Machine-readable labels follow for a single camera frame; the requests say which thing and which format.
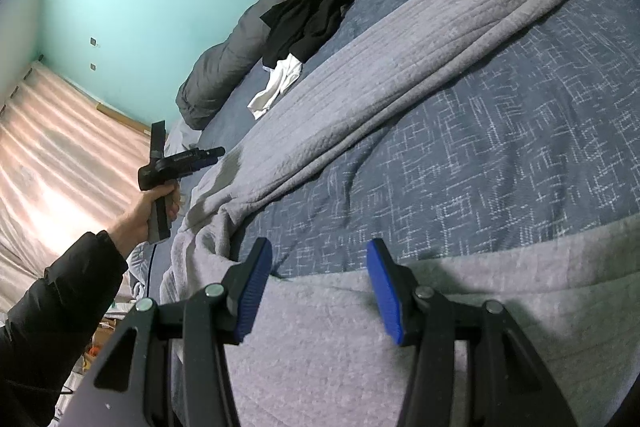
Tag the grey fleece garment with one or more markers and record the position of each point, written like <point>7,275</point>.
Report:
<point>400,57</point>

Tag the dark grey duvet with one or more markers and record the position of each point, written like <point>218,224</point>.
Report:
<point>240,47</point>

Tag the person's left hand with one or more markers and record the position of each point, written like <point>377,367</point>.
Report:
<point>137,222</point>

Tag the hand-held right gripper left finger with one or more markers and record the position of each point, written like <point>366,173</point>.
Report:
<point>255,292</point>

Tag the light grey pillow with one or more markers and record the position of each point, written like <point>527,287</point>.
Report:
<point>182,137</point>

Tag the blue patterned bed cover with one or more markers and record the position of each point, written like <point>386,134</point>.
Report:
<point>475,167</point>

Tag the pink curtain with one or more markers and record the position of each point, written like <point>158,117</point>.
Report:
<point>60,177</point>

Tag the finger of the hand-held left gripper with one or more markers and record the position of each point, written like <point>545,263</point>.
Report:
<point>210,155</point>

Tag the black garment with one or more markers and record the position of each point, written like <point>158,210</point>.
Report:
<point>320,12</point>

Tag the white garment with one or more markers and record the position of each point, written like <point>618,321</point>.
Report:
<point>280,82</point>

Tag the person's left forearm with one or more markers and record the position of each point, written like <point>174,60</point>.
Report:
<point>50,317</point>

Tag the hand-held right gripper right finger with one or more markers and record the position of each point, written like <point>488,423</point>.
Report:
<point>385,292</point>

